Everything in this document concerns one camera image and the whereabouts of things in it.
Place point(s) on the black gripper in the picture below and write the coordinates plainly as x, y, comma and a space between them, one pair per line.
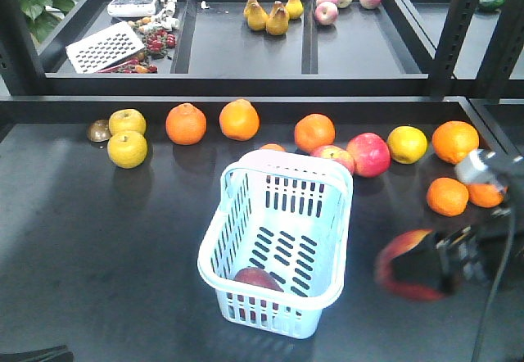
477, 252

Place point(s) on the dark red apple front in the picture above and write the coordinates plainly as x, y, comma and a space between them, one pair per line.
409, 266

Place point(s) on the dark red apple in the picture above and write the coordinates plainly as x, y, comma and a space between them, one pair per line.
409, 266
257, 277

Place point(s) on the light blue plastic basket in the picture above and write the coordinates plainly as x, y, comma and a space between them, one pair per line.
287, 214

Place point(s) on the small orange behind basket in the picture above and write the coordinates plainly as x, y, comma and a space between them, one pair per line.
273, 146

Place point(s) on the small orange left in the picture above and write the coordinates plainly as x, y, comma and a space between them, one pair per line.
447, 196

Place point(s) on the small orange right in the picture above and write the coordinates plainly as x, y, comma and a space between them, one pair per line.
484, 195

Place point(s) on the yellow round fruit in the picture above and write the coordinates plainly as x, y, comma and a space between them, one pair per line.
407, 144

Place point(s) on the red apple pair right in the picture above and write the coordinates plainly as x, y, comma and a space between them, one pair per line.
370, 153

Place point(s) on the red apple pair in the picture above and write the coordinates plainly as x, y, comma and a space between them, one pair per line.
337, 154
370, 153

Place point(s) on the large orange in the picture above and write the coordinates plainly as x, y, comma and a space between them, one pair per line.
454, 140

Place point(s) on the red apple pair left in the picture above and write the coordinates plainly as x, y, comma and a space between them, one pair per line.
337, 154

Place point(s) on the orange centre back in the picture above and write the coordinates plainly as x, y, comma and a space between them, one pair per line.
313, 131

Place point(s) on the orange far left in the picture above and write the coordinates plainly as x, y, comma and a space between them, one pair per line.
185, 124

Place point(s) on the yellow apple front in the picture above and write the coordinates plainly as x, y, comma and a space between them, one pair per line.
127, 149

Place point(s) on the yellow apple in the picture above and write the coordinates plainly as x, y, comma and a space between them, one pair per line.
127, 119
127, 149

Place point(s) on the yellow apple back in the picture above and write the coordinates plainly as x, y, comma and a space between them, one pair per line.
127, 119

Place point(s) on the black wooden produce stand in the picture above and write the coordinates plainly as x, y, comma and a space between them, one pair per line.
101, 262

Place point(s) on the brown half shell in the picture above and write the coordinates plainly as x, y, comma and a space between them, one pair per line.
98, 131

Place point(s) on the white perforated board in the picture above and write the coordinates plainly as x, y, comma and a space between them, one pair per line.
104, 48

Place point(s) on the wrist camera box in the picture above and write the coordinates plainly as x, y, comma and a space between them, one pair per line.
488, 167

